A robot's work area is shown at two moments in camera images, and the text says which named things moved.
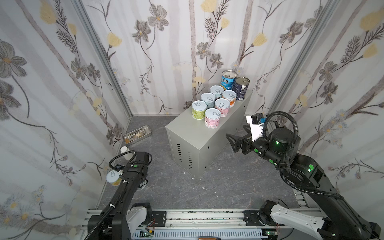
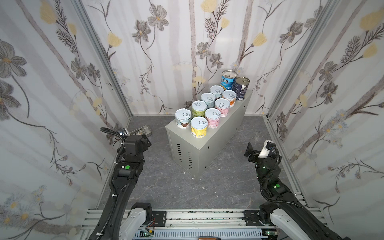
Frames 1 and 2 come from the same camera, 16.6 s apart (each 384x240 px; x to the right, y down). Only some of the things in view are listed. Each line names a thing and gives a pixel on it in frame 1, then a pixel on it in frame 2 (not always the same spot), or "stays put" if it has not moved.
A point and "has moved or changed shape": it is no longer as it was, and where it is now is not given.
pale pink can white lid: x=212 y=116 stays put
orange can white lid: x=230 y=95 stays put
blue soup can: x=228 y=79 stays put
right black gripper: x=243 y=144 to x=250 y=151
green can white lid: x=198 y=108 stays put
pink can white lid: x=223 y=104 stays put
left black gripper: x=120 y=173 to x=141 y=141
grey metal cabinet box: x=196 y=148 stays put
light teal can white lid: x=209 y=99 stays put
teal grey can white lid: x=141 y=184 to x=183 y=116
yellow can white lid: x=112 y=176 has moved or changed shape
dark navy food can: x=240 y=86 stays put
